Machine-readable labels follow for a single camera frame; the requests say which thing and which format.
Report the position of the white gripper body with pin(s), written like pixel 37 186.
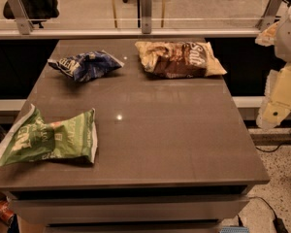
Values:
pixel 289 38

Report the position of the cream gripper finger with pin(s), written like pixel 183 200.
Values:
pixel 267 37
pixel 276 104

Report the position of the blue chip bag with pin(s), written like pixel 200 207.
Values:
pixel 85 67

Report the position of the brown salt chip bag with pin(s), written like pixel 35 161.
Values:
pixel 178 60

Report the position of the green jalapeno chip bag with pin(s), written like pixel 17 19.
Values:
pixel 32 139

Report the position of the glass railing panel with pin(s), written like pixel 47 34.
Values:
pixel 167 15

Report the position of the grey drawer cabinet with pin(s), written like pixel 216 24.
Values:
pixel 114 205

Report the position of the red soda can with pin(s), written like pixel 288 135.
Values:
pixel 6 214

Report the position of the right metal railing bracket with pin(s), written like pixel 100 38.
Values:
pixel 269 15

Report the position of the metal railing bracket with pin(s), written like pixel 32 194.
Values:
pixel 24 25
pixel 269 15
pixel 146 16

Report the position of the middle metal railing bracket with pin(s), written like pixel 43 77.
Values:
pixel 146 16

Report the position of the left metal railing bracket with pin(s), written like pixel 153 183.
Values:
pixel 24 25

